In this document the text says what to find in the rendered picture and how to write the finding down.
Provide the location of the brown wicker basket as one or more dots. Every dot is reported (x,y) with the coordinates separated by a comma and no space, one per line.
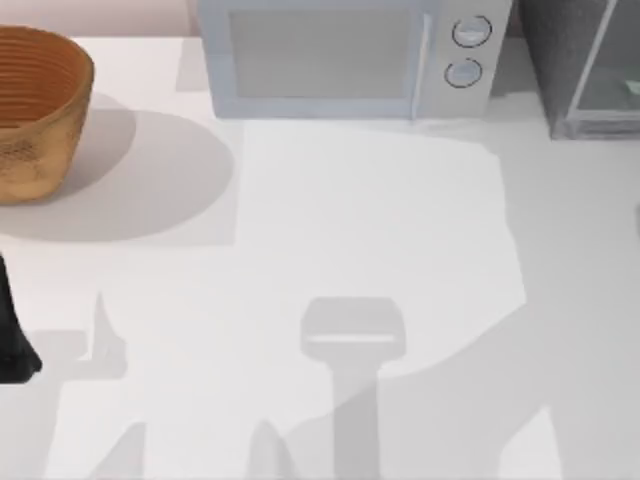
(40,125)

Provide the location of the microwave oven door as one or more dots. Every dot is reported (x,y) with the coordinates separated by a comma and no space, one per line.
(320,55)

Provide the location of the round microwave knob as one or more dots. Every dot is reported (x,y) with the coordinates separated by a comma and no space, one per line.
(471,31)
(463,73)

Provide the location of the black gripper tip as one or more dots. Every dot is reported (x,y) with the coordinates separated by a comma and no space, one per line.
(12,345)

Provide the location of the pale microwave oven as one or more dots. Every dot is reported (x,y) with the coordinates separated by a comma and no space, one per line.
(492,55)

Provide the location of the grey cabinet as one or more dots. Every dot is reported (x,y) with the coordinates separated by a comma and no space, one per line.
(555,60)

